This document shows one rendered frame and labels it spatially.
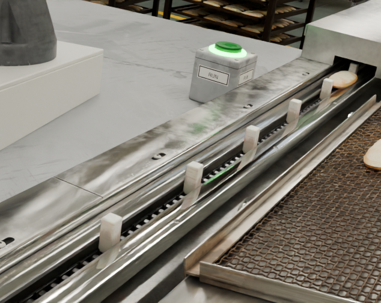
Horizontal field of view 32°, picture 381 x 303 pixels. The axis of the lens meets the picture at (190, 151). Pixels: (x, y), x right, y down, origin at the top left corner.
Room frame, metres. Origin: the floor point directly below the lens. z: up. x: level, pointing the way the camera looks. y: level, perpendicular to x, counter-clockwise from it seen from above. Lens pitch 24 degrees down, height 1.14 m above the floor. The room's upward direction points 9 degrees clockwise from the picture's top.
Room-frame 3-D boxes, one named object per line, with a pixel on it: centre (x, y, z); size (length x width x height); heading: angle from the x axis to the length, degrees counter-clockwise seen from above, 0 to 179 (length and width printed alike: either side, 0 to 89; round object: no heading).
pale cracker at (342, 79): (1.04, -0.23, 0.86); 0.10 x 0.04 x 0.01; 154
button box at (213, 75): (0.93, -0.03, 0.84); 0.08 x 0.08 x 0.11; 64
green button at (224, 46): (0.93, -0.03, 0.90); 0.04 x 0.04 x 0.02
